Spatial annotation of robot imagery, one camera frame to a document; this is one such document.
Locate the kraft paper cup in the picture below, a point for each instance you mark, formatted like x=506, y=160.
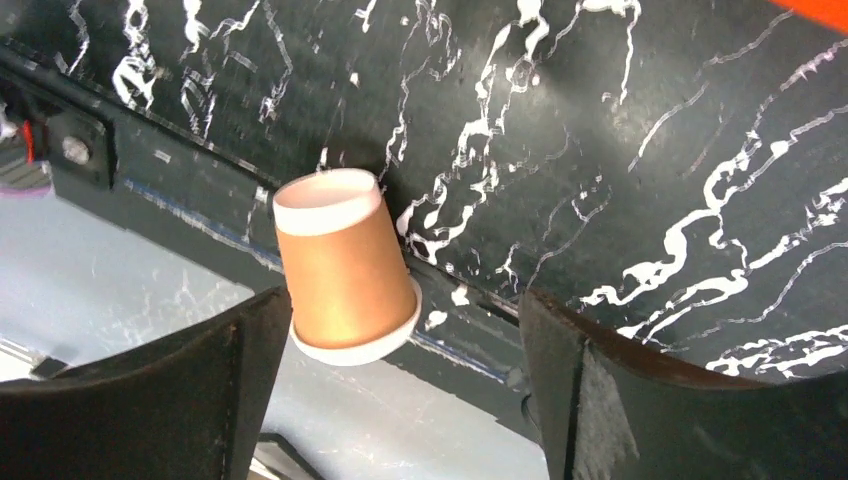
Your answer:
x=353, y=298

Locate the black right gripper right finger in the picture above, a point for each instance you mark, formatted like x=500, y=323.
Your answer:
x=609, y=407

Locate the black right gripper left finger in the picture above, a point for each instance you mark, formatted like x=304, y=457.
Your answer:
x=189, y=405

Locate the orange paper bag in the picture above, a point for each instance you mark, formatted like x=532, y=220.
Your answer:
x=831, y=14

